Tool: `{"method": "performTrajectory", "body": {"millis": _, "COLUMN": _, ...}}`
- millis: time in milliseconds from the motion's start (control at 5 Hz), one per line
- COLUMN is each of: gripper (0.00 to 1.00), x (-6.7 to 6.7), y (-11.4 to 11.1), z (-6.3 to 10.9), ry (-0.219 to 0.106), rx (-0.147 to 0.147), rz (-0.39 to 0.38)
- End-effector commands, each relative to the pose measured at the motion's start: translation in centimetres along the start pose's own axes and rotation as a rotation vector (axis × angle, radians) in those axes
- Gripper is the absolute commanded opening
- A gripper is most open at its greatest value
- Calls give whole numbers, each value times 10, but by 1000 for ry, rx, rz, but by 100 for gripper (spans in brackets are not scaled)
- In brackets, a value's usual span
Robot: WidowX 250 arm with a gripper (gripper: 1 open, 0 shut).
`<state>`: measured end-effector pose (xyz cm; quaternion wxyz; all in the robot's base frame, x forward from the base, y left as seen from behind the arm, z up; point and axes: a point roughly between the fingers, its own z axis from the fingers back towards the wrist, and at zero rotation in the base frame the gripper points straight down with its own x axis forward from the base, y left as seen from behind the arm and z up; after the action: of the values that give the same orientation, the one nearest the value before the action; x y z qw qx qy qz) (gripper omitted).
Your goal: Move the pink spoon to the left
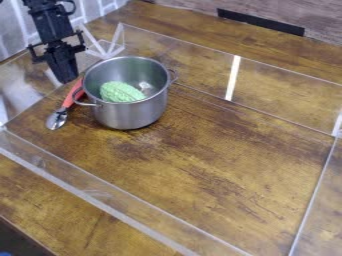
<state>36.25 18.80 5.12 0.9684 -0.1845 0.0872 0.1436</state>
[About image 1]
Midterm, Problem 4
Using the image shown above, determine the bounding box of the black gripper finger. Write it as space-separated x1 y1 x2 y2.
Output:
43 46 78 84

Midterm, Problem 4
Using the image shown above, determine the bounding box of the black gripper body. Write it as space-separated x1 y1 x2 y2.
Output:
27 7 85 63

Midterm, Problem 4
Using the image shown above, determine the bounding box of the pink handled metal spoon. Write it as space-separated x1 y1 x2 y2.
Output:
45 79 84 130

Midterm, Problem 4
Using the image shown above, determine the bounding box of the stainless steel pot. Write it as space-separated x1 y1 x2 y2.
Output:
71 56 177 130

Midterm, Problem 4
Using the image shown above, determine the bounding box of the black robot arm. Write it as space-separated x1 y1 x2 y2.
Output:
22 0 85 84

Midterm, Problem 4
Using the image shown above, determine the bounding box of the green bumpy toy gourd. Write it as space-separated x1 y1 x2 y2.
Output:
100 81 145 102

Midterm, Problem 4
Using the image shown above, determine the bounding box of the black strip on table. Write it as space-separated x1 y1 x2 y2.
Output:
216 8 304 37

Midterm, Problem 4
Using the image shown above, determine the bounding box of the clear acrylic corner bracket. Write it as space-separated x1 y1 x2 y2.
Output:
78 24 125 60

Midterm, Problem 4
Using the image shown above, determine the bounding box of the clear acrylic tray enclosure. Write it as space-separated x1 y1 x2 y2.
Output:
0 23 342 256

